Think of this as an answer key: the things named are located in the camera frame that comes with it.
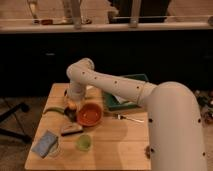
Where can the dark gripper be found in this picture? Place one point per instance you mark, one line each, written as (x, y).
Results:
(71, 114)

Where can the orange bowl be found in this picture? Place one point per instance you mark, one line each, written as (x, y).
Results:
(89, 115)

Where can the blue sponge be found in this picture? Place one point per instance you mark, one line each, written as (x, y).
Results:
(44, 144)

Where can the brown wedge brush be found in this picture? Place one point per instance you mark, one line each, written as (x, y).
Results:
(70, 129)

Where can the silver fork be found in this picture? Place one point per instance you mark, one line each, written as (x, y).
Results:
(121, 117)

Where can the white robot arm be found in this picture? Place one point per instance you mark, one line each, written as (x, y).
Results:
(175, 126)

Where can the black office chair base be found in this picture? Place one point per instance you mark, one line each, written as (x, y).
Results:
(10, 125)

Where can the yellow apple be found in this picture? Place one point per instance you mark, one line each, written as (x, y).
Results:
(71, 105)

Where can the green plastic cup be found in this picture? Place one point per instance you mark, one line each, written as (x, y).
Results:
(83, 143)

